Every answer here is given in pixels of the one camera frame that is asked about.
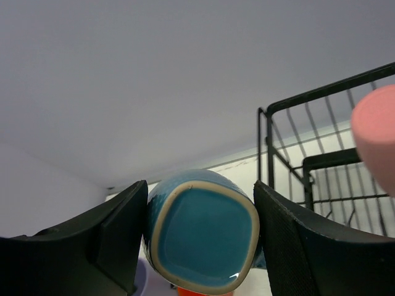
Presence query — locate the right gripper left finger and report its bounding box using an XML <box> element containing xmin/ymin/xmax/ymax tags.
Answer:
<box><xmin>1</xmin><ymin>180</ymin><xmax>148</xmax><ymax>295</ymax></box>

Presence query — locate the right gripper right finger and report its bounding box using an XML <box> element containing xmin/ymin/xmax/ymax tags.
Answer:
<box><xmin>254</xmin><ymin>181</ymin><xmax>394</xmax><ymax>295</ymax></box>

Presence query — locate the lavender cup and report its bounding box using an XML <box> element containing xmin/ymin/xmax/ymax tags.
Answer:
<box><xmin>133</xmin><ymin>258</ymin><xmax>148</xmax><ymax>296</ymax></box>

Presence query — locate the blue mug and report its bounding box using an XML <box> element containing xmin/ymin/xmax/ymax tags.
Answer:
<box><xmin>143</xmin><ymin>169</ymin><xmax>266</xmax><ymax>295</ymax></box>

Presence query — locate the pink tumbler cup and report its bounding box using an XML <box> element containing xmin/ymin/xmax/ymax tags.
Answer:
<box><xmin>351</xmin><ymin>84</ymin><xmax>394</xmax><ymax>197</ymax></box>

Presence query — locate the black dish rack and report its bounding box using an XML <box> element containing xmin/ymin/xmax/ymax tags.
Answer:
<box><xmin>257</xmin><ymin>63</ymin><xmax>394</xmax><ymax>237</ymax></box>

